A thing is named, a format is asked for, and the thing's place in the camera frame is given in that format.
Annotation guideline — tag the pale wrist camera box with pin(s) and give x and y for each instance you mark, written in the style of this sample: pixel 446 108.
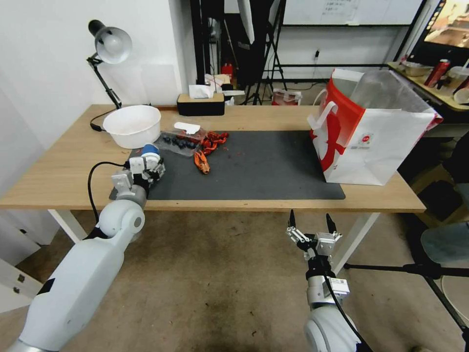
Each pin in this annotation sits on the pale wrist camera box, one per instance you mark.
pixel 138 164
pixel 325 244

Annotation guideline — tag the black monitor screen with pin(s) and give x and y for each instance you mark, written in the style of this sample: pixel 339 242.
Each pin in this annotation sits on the black monitor screen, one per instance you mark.
pixel 445 29

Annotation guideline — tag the black desk lamp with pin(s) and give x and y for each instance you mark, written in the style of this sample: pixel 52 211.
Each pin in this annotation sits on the black desk lamp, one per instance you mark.
pixel 113 44

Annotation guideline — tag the single red crayfish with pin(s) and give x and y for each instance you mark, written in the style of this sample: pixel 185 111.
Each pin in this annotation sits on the single red crayfish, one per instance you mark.
pixel 202 163

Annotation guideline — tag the wooden table white legs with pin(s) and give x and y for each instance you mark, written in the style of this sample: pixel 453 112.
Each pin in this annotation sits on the wooden table white legs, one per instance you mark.
pixel 73 157

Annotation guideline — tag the white round bowl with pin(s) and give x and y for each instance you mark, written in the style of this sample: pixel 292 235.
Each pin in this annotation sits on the white round bowl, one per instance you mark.
pixel 132 128

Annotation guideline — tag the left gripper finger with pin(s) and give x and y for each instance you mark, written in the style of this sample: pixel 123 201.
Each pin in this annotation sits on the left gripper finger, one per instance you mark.
pixel 154 160
pixel 159 171

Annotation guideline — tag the clear takeout box with blueberries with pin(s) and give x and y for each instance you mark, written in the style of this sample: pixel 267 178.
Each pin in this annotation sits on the clear takeout box with blueberries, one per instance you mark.
pixel 180 142

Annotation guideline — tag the black tissue box wooden lid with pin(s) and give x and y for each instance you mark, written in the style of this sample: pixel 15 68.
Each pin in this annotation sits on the black tissue box wooden lid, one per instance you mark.
pixel 199 106

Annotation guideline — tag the red white delivery bag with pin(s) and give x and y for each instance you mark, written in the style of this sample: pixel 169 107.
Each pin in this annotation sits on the red white delivery bag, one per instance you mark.
pixel 366 146

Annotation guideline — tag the red crayfish pile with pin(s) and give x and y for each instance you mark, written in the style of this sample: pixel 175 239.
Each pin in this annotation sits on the red crayfish pile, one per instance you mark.
pixel 214 140

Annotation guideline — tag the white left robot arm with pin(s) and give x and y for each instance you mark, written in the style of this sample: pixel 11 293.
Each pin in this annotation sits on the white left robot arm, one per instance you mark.
pixel 91 264

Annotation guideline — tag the black table mat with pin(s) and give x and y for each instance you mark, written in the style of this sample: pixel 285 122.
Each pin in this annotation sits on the black table mat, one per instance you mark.
pixel 256 168

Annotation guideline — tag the black folding tripod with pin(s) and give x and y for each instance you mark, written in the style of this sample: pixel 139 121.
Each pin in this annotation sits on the black folding tripod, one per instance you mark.
pixel 273 55

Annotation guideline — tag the red soda can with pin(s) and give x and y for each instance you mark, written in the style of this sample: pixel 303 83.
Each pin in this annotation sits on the red soda can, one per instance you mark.
pixel 436 72

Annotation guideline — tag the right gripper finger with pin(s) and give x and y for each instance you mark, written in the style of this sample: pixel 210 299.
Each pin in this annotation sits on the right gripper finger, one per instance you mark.
pixel 293 223
pixel 332 226

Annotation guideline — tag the white low cabinet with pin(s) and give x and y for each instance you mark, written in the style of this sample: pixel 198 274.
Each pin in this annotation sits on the white low cabinet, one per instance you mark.
pixel 18 271

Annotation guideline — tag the grey chair seat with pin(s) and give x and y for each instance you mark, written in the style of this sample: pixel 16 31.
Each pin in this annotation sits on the grey chair seat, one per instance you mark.
pixel 447 242

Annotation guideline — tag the yellow side table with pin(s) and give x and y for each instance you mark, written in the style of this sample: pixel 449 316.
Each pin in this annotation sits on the yellow side table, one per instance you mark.
pixel 432 91

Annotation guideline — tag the whiteboard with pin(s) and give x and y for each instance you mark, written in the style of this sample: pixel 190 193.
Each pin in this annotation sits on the whiteboard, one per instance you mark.
pixel 348 11

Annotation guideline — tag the black light stand legs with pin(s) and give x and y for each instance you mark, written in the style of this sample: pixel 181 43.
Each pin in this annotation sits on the black light stand legs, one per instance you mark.
pixel 421 271

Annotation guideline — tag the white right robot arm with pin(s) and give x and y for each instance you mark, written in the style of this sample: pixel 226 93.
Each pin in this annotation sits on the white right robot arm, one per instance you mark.
pixel 319 330

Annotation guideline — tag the small blue white cup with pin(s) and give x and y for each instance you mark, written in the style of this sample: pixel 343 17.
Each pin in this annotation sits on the small blue white cup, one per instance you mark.
pixel 150 149

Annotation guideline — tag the metal bowl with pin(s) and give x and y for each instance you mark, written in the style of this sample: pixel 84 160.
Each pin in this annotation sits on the metal bowl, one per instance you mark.
pixel 416 69

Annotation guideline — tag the red plastic bag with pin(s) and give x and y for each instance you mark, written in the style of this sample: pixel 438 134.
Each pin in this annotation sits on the red plastic bag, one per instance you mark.
pixel 286 97

